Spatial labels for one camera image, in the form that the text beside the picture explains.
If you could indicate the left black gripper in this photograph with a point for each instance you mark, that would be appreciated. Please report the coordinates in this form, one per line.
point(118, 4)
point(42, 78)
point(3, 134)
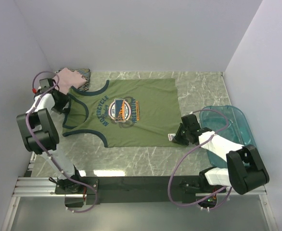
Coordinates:
point(65, 99)

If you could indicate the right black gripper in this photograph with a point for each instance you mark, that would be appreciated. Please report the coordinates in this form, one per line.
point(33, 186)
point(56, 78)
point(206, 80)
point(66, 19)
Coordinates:
point(177, 138)

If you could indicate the green graphic tank top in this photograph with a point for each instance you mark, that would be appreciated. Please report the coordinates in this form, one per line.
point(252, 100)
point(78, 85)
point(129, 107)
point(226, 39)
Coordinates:
point(126, 113)

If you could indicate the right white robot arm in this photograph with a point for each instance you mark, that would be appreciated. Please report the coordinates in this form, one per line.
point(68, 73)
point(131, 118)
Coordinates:
point(245, 170)

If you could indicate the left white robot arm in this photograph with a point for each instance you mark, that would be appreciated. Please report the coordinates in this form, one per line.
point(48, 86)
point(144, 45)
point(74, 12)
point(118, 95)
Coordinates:
point(38, 130)

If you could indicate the folded pink tank top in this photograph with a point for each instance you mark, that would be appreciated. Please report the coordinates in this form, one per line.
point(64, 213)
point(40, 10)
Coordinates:
point(68, 79)

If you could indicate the folded striped tank top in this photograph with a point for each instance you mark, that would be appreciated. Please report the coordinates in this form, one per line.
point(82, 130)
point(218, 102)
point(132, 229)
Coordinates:
point(86, 74)

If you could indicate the teal plastic basket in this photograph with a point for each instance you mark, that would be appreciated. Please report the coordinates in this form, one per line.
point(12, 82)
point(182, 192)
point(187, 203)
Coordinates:
point(237, 131)

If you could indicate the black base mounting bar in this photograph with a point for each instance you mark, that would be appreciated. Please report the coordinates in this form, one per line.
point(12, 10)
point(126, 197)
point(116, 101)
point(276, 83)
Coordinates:
point(138, 189)

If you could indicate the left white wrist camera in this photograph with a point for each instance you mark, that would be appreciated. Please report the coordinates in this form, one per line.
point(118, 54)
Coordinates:
point(37, 91)

